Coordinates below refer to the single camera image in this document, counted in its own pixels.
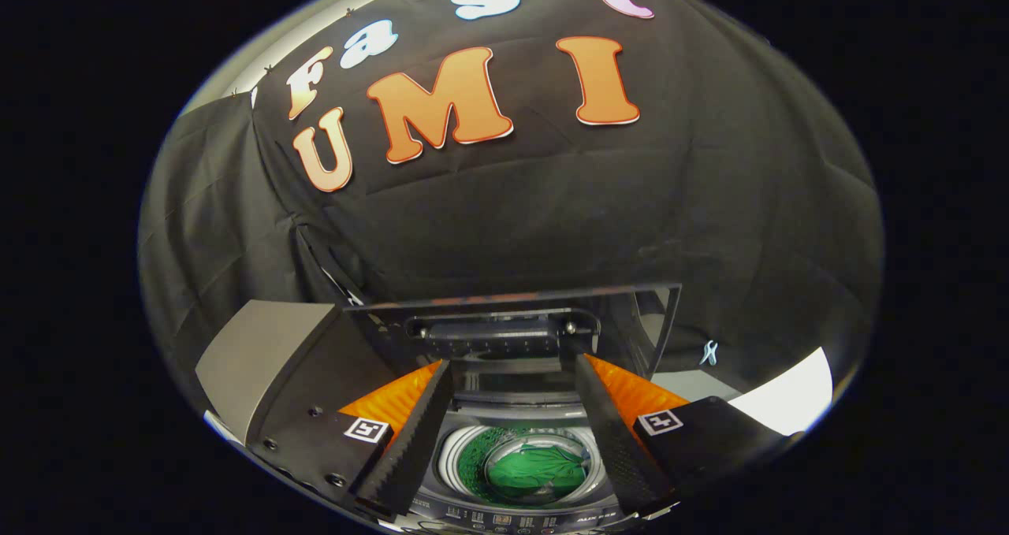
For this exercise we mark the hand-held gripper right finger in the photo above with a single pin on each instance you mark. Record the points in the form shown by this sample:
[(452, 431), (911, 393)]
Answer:
[(611, 432)]

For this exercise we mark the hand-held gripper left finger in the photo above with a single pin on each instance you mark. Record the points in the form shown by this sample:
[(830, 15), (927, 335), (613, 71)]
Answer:
[(414, 440)]

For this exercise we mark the green shirt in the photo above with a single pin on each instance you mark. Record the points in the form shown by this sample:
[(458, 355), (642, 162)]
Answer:
[(536, 468)]

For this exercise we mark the pale blue clip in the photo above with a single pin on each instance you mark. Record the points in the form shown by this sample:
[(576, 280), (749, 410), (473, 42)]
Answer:
[(709, 353)]

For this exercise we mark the grey box stand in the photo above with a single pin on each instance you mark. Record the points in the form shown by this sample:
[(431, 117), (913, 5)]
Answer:
[(260, 354)]

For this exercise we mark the black backdrop cloth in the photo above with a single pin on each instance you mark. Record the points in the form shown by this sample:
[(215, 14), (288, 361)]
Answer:
[(591, 204)]

